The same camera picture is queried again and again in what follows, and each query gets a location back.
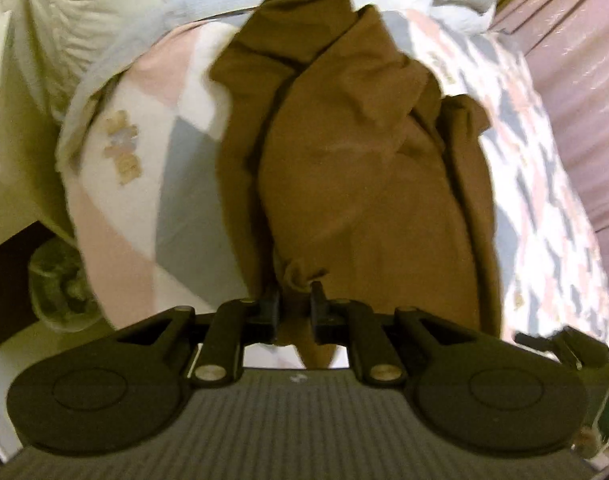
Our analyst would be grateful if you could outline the brown garment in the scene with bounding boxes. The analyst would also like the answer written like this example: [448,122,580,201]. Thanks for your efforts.
[210,0,502,368]

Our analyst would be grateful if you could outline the pink grey checkered quilt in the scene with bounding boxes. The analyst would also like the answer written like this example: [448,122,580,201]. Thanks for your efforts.
[62,11,609,347]

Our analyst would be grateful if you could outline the pink curtain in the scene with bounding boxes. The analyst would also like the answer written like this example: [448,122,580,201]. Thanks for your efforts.
[494,0,609,285]

